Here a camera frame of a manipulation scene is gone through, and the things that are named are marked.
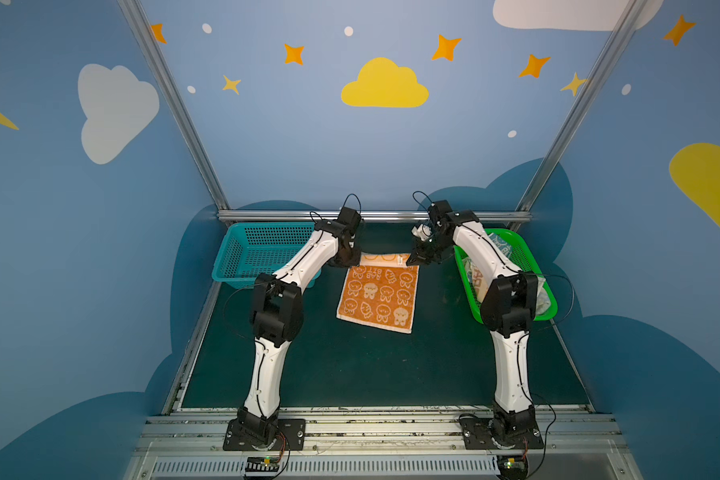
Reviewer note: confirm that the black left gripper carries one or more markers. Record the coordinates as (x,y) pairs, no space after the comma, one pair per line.
(346,255)

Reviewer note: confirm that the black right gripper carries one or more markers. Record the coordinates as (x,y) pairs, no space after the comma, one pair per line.
(424,253)

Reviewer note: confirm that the green plastic basket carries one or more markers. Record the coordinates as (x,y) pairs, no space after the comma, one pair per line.
(524,261)

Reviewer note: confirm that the orange bunny pattern towel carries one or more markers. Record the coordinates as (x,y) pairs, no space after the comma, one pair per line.
(380,293)

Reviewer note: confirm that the teal plastic basket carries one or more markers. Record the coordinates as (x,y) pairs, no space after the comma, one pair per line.
(249,249)

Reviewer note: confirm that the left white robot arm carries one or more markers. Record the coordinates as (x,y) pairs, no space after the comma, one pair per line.
(277,316)

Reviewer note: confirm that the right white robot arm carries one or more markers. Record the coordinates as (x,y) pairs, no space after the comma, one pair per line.
(507,309)

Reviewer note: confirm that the teal pattern towel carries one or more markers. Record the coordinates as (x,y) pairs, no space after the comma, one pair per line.
(502,245)

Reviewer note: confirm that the right small circuit board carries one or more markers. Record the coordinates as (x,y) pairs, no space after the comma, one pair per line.
(512,468)

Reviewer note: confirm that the small circuit board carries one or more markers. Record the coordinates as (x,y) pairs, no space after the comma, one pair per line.
(266,467)
(512,468)

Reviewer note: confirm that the left small circuit board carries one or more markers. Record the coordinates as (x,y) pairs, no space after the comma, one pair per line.
(266,467)

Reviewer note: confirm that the horizontal aluminium frame rail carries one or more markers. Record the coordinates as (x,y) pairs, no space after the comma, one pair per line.
(240,215)

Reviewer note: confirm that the left aluminium frame post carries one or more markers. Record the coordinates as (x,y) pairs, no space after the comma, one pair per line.
(137,20)

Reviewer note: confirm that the aluminium frame post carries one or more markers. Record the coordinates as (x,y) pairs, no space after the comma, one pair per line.
(606,61)
(137,20)

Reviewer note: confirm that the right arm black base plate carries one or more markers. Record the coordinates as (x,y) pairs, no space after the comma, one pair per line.
(494,433)

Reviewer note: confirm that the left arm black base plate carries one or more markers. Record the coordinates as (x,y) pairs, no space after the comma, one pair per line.
(256,434)

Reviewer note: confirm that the right aluminium frame post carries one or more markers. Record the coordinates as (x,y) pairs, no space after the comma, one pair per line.
(606,61)

